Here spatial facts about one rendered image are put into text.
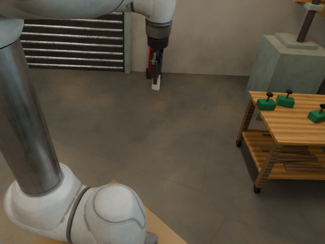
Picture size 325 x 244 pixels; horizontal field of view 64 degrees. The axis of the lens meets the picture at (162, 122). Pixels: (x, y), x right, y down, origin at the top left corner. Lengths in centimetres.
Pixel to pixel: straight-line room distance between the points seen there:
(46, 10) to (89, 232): 53
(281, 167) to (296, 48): 109
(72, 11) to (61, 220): 55
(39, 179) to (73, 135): 169
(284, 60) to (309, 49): 29
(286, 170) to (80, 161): 150
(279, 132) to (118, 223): 129
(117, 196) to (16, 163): 24
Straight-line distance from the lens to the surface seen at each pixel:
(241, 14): 322
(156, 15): 88
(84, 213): 72
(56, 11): 33
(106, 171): 201
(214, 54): 330
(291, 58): 250
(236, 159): 225
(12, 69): 49
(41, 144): 60
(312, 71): 266
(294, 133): 180
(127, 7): 90
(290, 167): 207
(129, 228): 69
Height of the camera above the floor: 150
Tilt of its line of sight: 38 degrees down
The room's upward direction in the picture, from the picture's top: 6 degrees clockwise
